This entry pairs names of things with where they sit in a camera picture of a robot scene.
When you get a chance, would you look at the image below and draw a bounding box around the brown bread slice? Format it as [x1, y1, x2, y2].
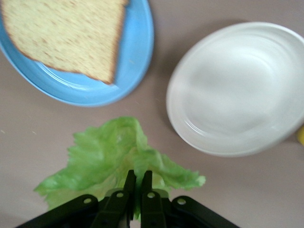
[0, 0, 130, 86]

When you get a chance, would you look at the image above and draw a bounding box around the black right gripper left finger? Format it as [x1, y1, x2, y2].
[14, 170, 137, 228]

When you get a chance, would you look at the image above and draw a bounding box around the beige round plate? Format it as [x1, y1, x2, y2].
[166, 21, 304, 158]

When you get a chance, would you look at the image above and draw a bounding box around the yellow squeeze bottle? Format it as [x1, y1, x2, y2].
[296, 127, 304, 145]

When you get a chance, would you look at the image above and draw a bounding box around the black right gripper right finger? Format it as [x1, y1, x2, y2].
[141, 170, 238, 228]

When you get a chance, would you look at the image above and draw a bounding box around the blue round plate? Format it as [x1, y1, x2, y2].
[0, 0, 154, 107]

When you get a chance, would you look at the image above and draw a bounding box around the green lettuce leaf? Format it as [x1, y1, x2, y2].
[34, 116, 207, 220]

